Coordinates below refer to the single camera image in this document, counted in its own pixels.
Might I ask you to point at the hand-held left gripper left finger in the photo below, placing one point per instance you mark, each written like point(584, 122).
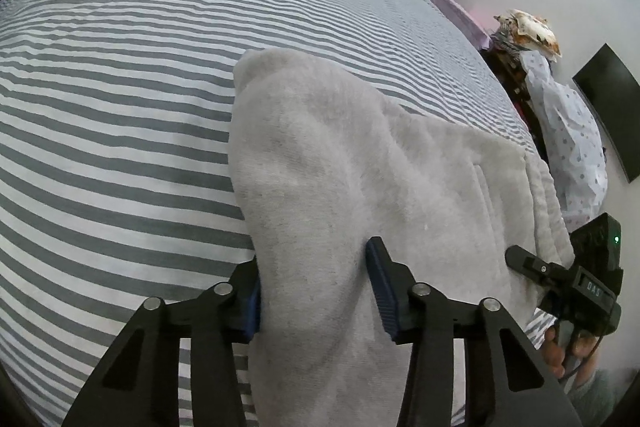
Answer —
point(253, 307)

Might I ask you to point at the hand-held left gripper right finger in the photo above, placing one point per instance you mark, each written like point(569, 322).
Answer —
point(380, 292)

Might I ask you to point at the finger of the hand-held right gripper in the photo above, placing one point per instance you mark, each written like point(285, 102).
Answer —
point(530, 263)

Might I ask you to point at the white fleece pants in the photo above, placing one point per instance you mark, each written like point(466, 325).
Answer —
point(380, 187)

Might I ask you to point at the person's right forearm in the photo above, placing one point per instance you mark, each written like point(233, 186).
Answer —
point(597, 397)

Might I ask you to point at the person's right hand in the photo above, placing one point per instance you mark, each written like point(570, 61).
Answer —
point(552, 352)

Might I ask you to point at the white dotted cloth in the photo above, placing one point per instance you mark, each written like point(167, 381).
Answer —
point(570, 137)

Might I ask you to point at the grey striped bed sheet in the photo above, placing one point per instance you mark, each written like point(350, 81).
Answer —
point(150, 107)

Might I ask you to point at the floral print pillow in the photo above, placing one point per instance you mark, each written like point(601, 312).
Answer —
point(532, 32)

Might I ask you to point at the purple cloth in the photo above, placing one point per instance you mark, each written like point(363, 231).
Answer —
point(457, 14)

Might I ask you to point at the black wall television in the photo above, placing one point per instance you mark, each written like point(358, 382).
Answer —
point(612, 107)

